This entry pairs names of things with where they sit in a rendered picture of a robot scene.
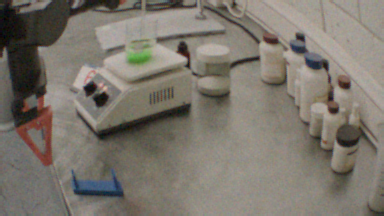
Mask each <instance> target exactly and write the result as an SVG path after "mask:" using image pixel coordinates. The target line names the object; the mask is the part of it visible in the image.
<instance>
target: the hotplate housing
mask: <svg viewBox="0 0 384 216"><path fill-rule="evenodd" d="M98 72H99V73H100V74H101V75H102V76H103V77H105V78H106V79H107V80H109V81H110V82H111V83H112V84H113V83H114V85H115V86H117V87H118V88H119V89H120V90H122V91H123V92H122V93H121V94H120V95H119V96H118V97H117V98H116V100H115V101H114V102H112V103H111V104H110V106H109V107H108V108H107V109H106V111H105V112H103V113H102V115H101V116H100V117H99V118H98V119H96V120H95V119H94V118H93V116H91V115H90V114H89V113H88V112H87V111H86V110H85V109H84V108H83V106H82V105H81V104H80V103H79V102H78V101H77V100H76V99H75V100H74V106H75V110H76V111H77V112H78V113H79V114H80V115H81V117H82V118H84V120H85V121H86V123H87V124H89V126H90V127H91V128H93V129H94V130H95V132H96V133H98V134H100V135H102V134H104V133H106V132H109V131H114V130H117V129H120V128H123V127H125V126H129V125H132V124H134V123H137V122H138V123H141V122H144V121H147V120H151V119H154V118H157V117H161V115H164V114H167V113H171V112H175V111H178V110H181V109H186V108H189V107H191V102H192V100H193V95H192V71H190V70H189V69H188V68H186V67H184V66H180V67H177V68H173V69H169V70H166V71H162V72H157V73H156V74H154V75H150V76H146V77H143V78H140V79H136V80H133V81H131V82H130V81H126V80H125V79H123V78H122V77H121V76H120V75H117V74H116V73H115V72H113V70H110V69H109V68H108V67H107V66H105V67H103V68H102V69H101V70H99V71H98ZM98 72H97V73H98ZM97 73H96V74H97ZM96 74H95V75H96Z"/></svg>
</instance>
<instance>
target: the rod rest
mask: <svg viewBox="0 0 384 216"><path fill-rule="evenodd" d="M71 172H72V177H73V180H71V186H72V188H73V192H74V193H77V194H93V195H94V194H97V195H100V194H101V195H124V192H123V188H122V185H121V182H120V181H117V176H116V174H115V172H114V169H111V174H112V181H108V180H106V181H103V180H100V181H98V180H95V181H93V180H90V181H89V180H76V176H75V174H74V169H72V168H71Z"/></svg>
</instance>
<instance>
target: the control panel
mask: <svg viewBox="0 0 384 216"><path fill-rule="evenodd" d="M91 81H93V82H94V83H95V84H97V89H96V91H95V92H94V94H92V95H91V96H88V97H87V96H86V95H85V92H84V89H82V91H80V93H79V94H78V95H77V96H76V98H75V99H76V100H77V101H78V102H79V103H80V104H81V105H82V106H83V108H84V109H85V110H86V111H87V112H88V113H89V114H90V115H91V116H93V118H94V119H95V120H96V119H98V118H99V117H100V116H101V115H102V113H103V112H105V111H106V109H107V108H108V107H109V106H110V104H111V103H112V102H114V101H115V100H116V98H117V97H118V96H119V95H120V94H121V93H122V92H123V91H122V90H120V89H119V88H118V87H117V86H115V85H114V83H113V84H112V83H111V82H110V81H109V80H107V79H106V78H105V77H103V76H102V75H101V74H100V73H99V72H98V73H97V74H96V75H95V76H93V77H92V78H91V80H90V81H89V82H91ZM101 83H102V86H101V87H100V86H99V85H100V84H101ZM104 87H107V89H106V90H105V91H106V92H107V93H108V95H109V98H108V100H107V101H106V104H104V105H103V106H102V107H97V106H96V104H95V102H94V101H93V99H92V96H94V95H95V94H97V93H98V92H100V91H102V90H104Z"/></svg>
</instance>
